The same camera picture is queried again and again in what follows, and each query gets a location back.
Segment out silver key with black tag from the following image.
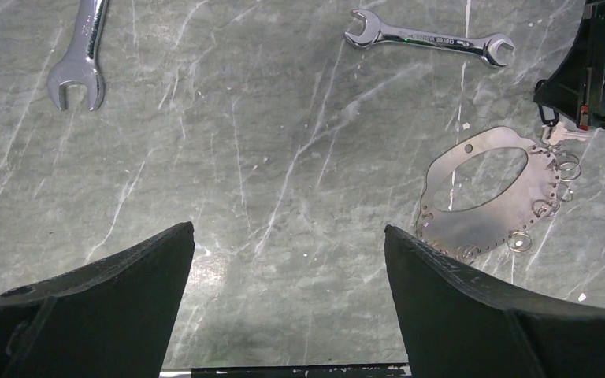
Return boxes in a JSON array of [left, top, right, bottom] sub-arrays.
[[537, 105, 590, 148]]

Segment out small silver open-end wrench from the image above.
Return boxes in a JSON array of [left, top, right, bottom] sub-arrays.
[[343, 9, 515, 68]]

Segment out large silver combination wrench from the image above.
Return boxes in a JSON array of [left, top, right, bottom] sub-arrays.
[[46, 0, 109, 111]]

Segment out metal oval key organizer plate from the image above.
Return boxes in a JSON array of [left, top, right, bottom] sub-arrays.
[[415, 126, 581, 264]]

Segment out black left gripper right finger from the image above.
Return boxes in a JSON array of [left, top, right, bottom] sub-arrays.
[[384, 225, 605, 377]]

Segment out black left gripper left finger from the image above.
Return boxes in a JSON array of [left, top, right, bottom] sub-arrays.
[[0, 222, 195, 377]]

